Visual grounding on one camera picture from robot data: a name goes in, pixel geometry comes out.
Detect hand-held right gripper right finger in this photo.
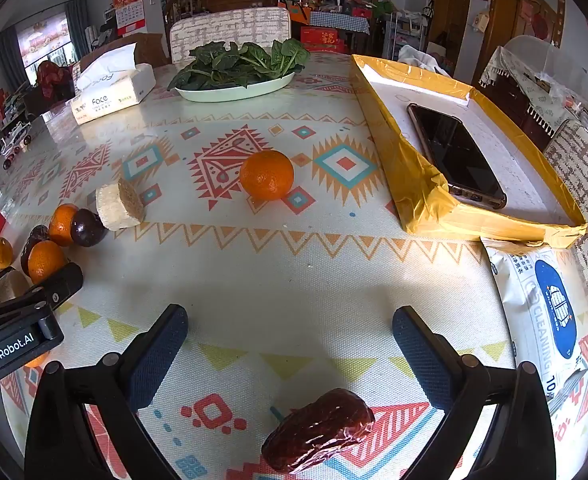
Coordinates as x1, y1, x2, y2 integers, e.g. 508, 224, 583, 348
392, 306, 557, 480

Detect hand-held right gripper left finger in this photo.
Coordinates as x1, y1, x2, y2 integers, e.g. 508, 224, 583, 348
24, 304, 189, 480

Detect pale sugarcane piece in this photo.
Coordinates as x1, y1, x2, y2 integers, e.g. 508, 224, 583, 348
95, 176, 146, 231
0, 269, 31, 306

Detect red dried date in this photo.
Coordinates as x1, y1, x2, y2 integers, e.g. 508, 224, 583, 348
260, 388, 376, 475

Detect dark purple plum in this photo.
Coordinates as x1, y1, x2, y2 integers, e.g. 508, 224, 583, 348
70, 208, 109, 248

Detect white wet wipes pack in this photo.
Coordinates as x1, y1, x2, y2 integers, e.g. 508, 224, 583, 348
481, 237, 588, 421

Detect yellow taped box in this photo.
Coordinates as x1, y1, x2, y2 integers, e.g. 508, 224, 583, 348
350, 53, 588, 250

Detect white tissue pack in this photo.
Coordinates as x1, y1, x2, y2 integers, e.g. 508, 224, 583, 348
71, 42, 157, 126

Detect black smartphone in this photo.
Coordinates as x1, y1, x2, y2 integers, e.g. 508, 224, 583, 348
407, 103, 507, 210

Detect red cloth bundle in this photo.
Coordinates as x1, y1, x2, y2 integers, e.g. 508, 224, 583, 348
35, 60, 75, 101

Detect large orange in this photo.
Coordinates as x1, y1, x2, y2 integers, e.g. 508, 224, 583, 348
239, 150, 295, 202

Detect grey curtain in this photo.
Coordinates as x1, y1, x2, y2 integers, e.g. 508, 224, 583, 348
0, 25, 25, 81
65, 0, 91, 61

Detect pale green oval plate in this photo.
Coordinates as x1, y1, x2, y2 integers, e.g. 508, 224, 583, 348
174, 71, 296, 104

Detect green spinach leaves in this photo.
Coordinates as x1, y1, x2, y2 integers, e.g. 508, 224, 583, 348
167, 37, 311, 92

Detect white cloth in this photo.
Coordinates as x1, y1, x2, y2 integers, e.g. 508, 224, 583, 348
399, 45, 454, 76

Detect lace covered cabinet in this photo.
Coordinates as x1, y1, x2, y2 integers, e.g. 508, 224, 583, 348
478, 35, 574, 126

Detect red gift box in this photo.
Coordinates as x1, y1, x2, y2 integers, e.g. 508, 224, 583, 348
301, 25, 349, 53

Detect checkered table cover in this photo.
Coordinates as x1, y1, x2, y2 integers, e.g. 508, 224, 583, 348
310, 10, 371, 36

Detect red wall calendar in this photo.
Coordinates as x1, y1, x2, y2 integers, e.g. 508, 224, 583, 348
112, 0, 145, 37

